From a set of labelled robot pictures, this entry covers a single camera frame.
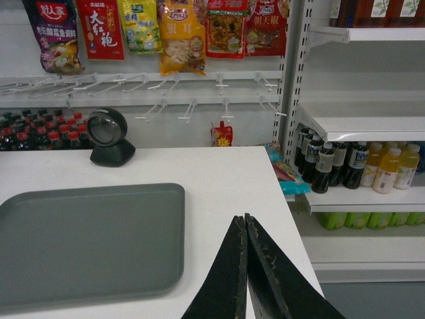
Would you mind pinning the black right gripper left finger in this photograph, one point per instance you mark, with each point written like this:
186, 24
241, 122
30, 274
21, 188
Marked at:
224, 291

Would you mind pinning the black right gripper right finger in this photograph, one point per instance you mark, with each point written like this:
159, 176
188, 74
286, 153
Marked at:
278, 289

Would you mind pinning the grey rectangular serving tray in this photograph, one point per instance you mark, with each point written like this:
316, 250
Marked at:
91, 244

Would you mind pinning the white checkout counter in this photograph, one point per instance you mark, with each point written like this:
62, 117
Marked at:
208, 213

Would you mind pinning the teal snack bag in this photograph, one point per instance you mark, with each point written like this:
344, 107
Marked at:
289, 179

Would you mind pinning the red spouted sauce pouch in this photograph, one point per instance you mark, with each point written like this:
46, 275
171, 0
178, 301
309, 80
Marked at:
222, 135

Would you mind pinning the black round barcode scanner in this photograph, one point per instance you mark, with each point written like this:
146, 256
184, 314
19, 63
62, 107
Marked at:
107, 128

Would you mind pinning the white metal store shelf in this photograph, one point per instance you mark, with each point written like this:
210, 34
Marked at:
348, 85

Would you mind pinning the red pepper packet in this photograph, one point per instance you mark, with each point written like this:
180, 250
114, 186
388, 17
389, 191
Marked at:
265, 30

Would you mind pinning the yellow fungus snack bag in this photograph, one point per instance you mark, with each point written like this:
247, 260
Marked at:
183, 37

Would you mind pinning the red mixed vegetable packet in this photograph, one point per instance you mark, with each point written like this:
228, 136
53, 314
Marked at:
225, 28

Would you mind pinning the green yellow seasoning packet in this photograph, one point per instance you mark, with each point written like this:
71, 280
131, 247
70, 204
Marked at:
140, 26

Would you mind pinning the red spice packet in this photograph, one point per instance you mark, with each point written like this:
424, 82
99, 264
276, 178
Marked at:
101, 28

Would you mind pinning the purple seasoning packet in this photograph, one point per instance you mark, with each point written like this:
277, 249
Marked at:
55, 28

